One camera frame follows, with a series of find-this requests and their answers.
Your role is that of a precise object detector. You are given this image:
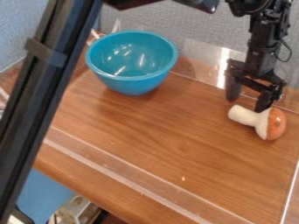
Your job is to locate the clear acrylic corner bracket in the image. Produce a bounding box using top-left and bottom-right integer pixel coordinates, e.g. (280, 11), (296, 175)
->
(87, 19), (121, 45)

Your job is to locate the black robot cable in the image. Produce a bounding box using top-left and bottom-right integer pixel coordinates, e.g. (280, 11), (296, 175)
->
(275, 38), (293, 63)

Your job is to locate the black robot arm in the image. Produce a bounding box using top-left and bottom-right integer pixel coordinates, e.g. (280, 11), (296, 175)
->
(224, 0), (292, 112)

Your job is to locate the clear acrylic front barrier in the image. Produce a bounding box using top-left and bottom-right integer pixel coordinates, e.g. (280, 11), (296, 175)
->
(44, 128), (253, 224)

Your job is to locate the white brown toy mushroom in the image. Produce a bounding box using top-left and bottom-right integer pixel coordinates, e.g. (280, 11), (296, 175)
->
(228, 105), (285, 141)

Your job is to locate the clear acrylic back barrier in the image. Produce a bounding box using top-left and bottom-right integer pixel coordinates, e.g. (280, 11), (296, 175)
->
(171, 38), (299, 114)

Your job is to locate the black stand leg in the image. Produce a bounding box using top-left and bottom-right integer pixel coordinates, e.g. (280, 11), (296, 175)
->
(6, 208), (34, 224)

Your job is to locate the blue plastic bowl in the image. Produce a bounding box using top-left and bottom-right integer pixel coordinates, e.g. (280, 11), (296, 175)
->
(85, 30), (179, 95)

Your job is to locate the clear acrylic barrier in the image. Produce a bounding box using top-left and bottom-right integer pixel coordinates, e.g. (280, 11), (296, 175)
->
(171, 38), (299, 114)
(44, 128), (253, 224)

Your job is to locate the dark blue metal post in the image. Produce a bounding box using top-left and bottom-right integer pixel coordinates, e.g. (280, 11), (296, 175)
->
(0, 0), (103, 224)

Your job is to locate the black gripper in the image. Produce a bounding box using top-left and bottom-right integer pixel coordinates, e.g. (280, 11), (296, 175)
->
(224, 45), (285, 113)

